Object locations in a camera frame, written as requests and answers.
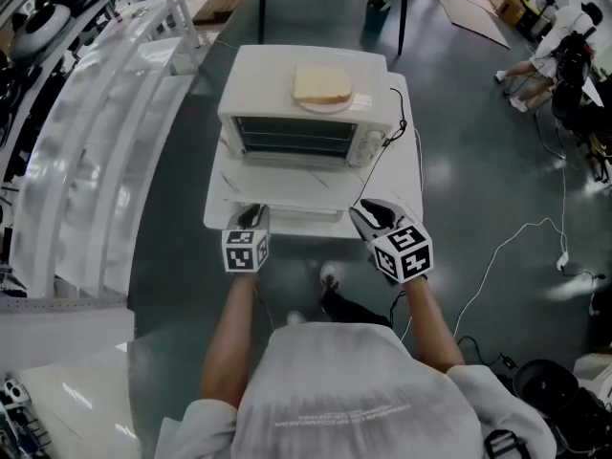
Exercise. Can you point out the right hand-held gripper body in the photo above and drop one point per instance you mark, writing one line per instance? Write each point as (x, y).
(404, 256)

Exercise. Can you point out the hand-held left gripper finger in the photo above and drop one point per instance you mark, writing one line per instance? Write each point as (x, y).
(240, 218)
(262, 218)

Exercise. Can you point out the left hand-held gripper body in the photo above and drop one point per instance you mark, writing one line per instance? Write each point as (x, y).
(244, 251)

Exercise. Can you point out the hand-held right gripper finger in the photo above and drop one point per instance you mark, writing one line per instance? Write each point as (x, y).
(392, 215)
(363, 227)

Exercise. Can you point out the white oven door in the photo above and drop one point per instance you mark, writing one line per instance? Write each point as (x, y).
(282, 187)

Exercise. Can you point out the white oven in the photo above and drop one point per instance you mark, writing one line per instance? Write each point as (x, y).
(258, 79)

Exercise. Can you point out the person's left forearm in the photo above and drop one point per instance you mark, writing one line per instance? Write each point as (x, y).
(229, 342)

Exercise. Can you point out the person's right forearm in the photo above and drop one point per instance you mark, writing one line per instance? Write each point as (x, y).
(430, 323)

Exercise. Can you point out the small white table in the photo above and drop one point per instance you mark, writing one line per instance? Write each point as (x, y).
(404, 170)

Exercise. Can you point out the person's right shoe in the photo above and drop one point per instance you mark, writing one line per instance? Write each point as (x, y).
(329, 275)

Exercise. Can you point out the person's shoe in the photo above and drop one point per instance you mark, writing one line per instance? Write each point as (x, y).
(296, 317)
(329, 275)

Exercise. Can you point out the person's black trouser leg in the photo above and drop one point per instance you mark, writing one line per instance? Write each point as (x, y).
(354, 311)

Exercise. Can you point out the person's left shoe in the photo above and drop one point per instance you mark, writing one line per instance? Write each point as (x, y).
(296, 317)

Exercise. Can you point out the small white card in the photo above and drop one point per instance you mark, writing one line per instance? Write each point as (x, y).
(362, 100)

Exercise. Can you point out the pink plate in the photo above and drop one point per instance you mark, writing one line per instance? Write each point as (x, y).
(325, 107)

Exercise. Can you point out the person's light grey t-shirt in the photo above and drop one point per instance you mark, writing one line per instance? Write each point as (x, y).
(363, 390)

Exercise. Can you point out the bread slice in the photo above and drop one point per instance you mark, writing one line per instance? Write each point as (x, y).
(320, 84)

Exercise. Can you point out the white power strip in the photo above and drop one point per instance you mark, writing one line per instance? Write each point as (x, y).
(562, 259)

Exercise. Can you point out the white metal shelf rack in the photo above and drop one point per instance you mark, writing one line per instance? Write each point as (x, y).
(95, 137)

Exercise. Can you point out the black round floor device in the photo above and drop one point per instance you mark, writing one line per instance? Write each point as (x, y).
(545, 383)

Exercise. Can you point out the teal waste bin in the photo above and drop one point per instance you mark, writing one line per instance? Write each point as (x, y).
(377, 17)

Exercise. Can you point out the black office chair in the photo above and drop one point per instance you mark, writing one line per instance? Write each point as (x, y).
(574, 103)

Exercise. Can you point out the flat cardboard sheet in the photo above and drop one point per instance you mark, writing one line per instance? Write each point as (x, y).
(473, 12)

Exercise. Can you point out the white desk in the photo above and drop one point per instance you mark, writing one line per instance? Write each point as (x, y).
(72, 399)

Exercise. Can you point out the white round device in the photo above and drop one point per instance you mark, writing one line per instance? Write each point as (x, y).
(40, 24)

